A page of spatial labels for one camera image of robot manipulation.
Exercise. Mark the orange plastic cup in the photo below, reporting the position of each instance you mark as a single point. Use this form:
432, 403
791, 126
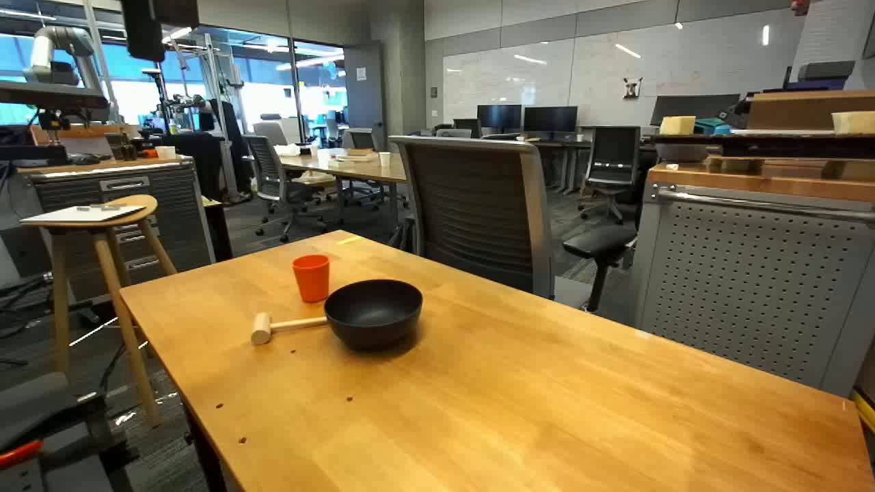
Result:
309, 279

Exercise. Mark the black bowl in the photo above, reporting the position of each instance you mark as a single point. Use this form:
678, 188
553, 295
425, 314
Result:
372, 329

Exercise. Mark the grey mesh office chair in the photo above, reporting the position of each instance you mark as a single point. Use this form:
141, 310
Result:
473, 209

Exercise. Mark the long wooden desk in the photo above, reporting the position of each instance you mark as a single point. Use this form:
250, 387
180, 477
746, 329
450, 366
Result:
351, 165

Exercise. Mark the black computer monitor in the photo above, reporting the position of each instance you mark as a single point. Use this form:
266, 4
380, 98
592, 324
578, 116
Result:
551, 117
499, 117

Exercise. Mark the black stool seat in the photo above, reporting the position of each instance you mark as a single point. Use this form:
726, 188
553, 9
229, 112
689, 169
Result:
597, 240

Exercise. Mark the light grey office chair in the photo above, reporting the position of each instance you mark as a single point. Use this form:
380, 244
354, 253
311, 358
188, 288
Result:
266, 172

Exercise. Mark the wooden mallet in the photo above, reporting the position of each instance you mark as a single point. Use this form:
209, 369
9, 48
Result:
259, 329

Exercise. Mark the black mesh office chair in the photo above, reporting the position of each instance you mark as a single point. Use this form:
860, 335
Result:
614, 153

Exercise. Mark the small yellow foam block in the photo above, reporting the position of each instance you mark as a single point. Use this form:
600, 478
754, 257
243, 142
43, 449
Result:
676, 126

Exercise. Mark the dark flat screen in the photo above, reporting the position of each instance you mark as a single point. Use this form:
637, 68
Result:
692, 106

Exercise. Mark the wooden stool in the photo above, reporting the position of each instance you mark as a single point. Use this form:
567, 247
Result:
136, 205

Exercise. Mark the grey metal cabinet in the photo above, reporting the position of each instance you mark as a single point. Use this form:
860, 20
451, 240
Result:
136, 194

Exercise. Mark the grey perforated cart panel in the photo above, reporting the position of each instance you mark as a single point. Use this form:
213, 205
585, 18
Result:
754, 281

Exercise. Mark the white board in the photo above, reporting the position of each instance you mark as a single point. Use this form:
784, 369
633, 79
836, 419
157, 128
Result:
83, 216

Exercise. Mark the black hanging box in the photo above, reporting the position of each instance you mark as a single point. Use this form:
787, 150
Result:
143, 27

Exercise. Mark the long yellow foam slab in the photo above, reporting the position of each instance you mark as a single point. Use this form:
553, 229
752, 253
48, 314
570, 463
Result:
854, 121

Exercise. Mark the small wall poster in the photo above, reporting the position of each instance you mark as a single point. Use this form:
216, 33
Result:
633, 89

